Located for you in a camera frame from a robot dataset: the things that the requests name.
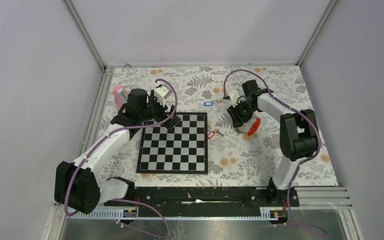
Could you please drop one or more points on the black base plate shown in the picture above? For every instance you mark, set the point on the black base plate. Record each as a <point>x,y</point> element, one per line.
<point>205,202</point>

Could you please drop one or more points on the keyring with red fob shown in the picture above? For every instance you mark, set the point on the keyring with red fob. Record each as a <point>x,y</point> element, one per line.
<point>250,127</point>

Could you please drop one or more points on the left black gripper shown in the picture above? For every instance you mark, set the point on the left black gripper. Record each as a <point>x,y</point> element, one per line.
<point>153,100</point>

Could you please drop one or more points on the floral table mat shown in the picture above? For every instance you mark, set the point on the floral table mat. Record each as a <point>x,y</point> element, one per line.
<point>233,159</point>

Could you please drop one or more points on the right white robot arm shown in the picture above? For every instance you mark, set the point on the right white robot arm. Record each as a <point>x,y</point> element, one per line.
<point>299,137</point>

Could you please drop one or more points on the pink metronome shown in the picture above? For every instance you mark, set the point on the pink metronome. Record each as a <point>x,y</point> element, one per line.
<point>120,95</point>

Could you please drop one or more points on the blue key tag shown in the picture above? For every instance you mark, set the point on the blue key tag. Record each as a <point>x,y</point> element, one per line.
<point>208,104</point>

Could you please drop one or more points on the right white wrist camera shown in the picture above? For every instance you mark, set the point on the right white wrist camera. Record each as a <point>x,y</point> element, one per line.
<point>233,96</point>

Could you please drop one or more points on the red key tag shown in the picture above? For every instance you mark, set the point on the red key tag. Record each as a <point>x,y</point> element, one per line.
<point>211,134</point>

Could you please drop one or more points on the black white chessboard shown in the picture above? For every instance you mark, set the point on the black white chessboard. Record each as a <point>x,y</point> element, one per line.
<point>182,149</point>

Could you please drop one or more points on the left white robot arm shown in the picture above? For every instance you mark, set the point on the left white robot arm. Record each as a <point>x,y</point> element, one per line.
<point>76,185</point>

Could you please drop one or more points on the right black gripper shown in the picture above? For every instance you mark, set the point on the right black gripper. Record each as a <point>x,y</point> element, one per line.
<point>237,120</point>

